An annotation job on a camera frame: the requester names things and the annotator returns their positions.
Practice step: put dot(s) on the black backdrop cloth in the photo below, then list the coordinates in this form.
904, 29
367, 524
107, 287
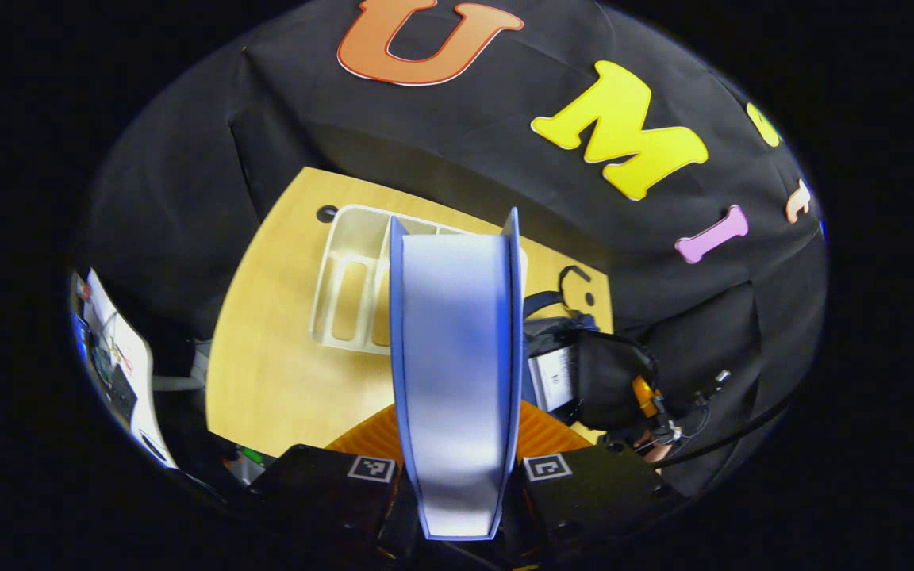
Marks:
465, 143

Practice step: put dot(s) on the white cluttered desk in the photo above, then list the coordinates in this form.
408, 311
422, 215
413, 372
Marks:
136, 373

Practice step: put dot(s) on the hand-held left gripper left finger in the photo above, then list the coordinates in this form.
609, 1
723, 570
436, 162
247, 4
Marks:
322, 492

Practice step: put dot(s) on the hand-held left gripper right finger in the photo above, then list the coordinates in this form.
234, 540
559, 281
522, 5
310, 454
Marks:
592, 492

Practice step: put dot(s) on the blue schoolbag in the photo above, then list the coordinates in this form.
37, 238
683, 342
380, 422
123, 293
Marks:
616, 381

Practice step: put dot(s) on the white plastic bookshelf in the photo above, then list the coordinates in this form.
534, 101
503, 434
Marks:
350, 238

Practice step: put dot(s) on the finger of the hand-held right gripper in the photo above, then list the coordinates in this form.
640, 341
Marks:
645, 396

